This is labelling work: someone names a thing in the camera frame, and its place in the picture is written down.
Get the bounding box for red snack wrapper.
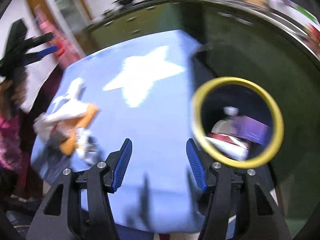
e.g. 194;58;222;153
206;133;250;161

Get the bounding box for pink sleeved left forearm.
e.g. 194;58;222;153
0;115;22;173

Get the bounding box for orange white snack bag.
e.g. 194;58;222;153
59;103;99;156

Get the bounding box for green kitchen cabinets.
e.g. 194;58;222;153
86;2;181;50

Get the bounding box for red checkered apron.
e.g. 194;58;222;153
34;5;82;70

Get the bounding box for yellow-rimmed trash bin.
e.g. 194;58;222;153
191;76;284;169

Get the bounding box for pink purple box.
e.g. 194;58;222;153
229;115;268;145

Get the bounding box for person's left hand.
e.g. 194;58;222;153
1;76;27;121

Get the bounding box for white hanging cloth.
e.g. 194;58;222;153
0;0;60;113

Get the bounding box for light blue tablecloth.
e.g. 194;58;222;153
56;30;204;233

